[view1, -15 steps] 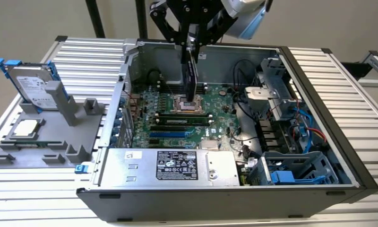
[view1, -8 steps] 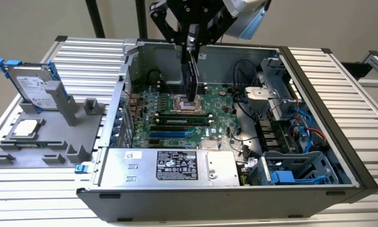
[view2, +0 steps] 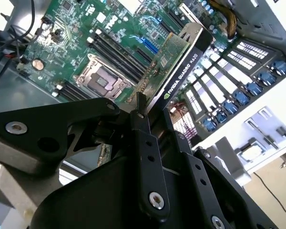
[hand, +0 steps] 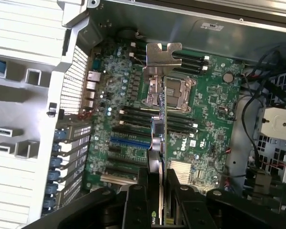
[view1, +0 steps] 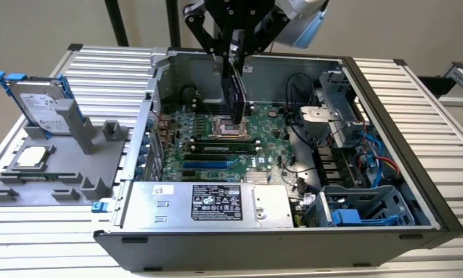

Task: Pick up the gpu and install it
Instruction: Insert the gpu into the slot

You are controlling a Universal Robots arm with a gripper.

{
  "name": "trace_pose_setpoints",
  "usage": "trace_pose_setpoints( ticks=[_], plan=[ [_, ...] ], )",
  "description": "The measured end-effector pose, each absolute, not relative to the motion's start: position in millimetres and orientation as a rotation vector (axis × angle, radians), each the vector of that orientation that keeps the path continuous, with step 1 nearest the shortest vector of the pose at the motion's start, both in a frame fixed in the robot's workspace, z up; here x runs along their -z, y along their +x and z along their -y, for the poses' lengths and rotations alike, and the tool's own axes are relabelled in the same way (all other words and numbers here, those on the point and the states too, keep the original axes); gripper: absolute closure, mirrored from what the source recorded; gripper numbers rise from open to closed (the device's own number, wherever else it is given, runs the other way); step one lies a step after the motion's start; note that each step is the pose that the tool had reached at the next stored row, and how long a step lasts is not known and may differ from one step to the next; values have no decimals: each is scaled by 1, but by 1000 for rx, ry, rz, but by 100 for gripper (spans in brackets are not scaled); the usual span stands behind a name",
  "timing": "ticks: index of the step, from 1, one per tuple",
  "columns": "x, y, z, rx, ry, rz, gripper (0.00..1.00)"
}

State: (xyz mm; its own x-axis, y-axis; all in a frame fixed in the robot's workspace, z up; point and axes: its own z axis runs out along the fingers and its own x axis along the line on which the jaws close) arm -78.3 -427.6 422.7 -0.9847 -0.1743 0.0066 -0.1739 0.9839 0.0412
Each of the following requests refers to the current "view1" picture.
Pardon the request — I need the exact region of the hard disk in blue carrier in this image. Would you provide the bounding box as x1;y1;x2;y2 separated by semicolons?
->
0;71;76;137

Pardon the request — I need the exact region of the black stand pole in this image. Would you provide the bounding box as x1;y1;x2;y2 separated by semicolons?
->
103;0;130;47
165;0;182;50

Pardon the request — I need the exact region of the blue wire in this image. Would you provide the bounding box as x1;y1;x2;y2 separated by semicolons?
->
356;130;390;186

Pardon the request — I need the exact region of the blue disk carrier clip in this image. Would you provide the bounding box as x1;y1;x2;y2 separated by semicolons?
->
330;210;362;226

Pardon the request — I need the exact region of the grey metal drive bracket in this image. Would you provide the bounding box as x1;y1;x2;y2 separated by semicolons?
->
298;71;371;148

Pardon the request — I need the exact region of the CPU socket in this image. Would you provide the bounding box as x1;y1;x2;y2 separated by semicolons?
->
210;115;253;137

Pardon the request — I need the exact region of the green graphics card black cooler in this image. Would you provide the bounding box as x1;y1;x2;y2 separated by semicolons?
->
222;28;253;126

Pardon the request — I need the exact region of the silver power supply unit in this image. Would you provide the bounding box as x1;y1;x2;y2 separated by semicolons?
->
121;181;297;229

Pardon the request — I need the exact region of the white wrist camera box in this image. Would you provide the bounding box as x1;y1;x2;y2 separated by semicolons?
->
274;0;328;19

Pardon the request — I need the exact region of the black wire loop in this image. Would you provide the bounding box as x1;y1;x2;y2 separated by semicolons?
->
283;72;315;109

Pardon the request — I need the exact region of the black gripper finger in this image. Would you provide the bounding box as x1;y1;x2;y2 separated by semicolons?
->
182;11;233;79
238;11;291;57

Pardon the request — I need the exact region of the blue expansion slot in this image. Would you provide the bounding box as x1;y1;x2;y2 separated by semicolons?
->
181;160;233;170

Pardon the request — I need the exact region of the open black PC case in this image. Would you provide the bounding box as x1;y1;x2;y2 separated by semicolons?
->
91;46;463;273

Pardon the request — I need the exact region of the black expansion slot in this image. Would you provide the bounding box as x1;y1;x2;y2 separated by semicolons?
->
183;153;235;162

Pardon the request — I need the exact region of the silver CPU chip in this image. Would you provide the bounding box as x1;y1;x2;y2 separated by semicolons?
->
14;146;49;169

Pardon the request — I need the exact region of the green motherboard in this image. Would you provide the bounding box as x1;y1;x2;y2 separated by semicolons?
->
159;100;297;188

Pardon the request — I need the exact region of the grey parts rack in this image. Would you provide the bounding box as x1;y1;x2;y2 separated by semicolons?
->
0;100;134;208

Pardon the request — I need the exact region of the silver finned heatsink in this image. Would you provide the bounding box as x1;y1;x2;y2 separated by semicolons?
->
245;171;271;184

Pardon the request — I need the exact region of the red wire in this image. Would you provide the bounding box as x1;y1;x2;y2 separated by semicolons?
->
376;155;402;175

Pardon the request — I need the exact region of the grey disk bay cage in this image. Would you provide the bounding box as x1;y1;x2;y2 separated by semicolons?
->
305;185;416;228

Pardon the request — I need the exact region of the black RAM slot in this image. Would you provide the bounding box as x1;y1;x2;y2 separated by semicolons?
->
190;136;259;145

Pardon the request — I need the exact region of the green RAM stick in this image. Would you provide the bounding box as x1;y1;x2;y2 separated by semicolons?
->
194;144;255;154

